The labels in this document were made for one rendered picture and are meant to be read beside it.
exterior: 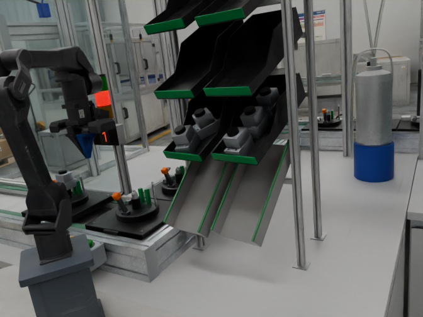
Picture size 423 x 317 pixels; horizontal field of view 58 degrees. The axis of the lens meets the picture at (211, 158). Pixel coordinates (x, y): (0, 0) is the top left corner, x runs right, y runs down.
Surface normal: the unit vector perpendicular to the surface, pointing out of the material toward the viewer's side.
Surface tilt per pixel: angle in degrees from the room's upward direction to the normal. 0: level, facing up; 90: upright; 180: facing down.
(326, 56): 90
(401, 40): 90
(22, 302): 0
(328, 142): 90
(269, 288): 0
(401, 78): 90
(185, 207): 45
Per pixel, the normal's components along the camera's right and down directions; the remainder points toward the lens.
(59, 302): 0.40, 0.20
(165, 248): 0.86, 0.04
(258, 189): -0.53, -0.48
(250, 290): -0.11, -0.96
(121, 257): -0.50, 0.29
